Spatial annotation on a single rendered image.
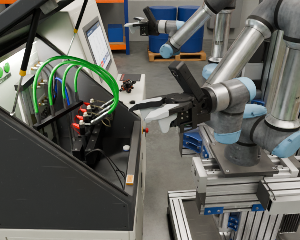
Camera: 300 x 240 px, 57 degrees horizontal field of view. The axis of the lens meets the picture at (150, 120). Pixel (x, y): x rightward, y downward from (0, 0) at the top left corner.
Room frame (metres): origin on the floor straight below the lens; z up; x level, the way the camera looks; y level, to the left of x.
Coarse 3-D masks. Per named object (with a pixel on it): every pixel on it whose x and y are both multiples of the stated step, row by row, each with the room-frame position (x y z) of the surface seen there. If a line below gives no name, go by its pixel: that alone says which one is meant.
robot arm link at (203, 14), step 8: (208, 0) 1.46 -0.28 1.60; (216, 0) 1.44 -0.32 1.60; (224, 0) 1.44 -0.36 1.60; (232, 0) 1.48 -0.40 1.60; (200, 8) 1.48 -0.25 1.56; (208, 8) 1.45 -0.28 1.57; (216, 8) 1.44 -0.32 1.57; (192, 16) 1.50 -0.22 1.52; (200, 16) 1.47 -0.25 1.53; (208, 16) 1.46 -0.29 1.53; (184, 24) 1.51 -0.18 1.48; (192, 24) 1.48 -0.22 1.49; (200, 24) 1.48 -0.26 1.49; (176, 32) 1.53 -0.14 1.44; (184, 32) 1.49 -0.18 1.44; (192, 32) 1.49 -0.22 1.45; (168, 40) 1.55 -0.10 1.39; (176, 40) 1.51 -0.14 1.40; (184, 40) 1.51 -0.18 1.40; (160, 48) 1.52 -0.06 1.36; (168, 48) 1.51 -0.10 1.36; (176, 48) 1.52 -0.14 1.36; (168, 56) 1.51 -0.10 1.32
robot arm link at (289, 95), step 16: (288, 0) 0.87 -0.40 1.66; (288, 16) 0.85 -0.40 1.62; (288, 32) 0.84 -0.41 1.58; (288, 48) 0.85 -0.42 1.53; (288, 64) 0.83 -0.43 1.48; (288, 80) 0.82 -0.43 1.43; (288, 96) 0.82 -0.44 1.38; (272, 112) 0.85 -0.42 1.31; (288, 112) 0.81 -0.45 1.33; (256, 128) 0.88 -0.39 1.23; (272, 128) 0.82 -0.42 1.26; (288, 128) 0.80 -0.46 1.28; (272, 144) 0.81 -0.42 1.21; (288, 144) 0.77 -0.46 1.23
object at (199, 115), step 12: (168, 96) 0.64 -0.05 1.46; (180, 96) 0.63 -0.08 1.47; (192, 96) 0.63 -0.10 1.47; (204, 96) 0.66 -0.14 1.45; (192, 108) 0.60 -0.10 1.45; (204, 108) 0.65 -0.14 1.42; (180, 120) 0.59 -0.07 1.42; (192, 120) 0.60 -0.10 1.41; (204, 120) 0.64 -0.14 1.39; (180, 132) 0.58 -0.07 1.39
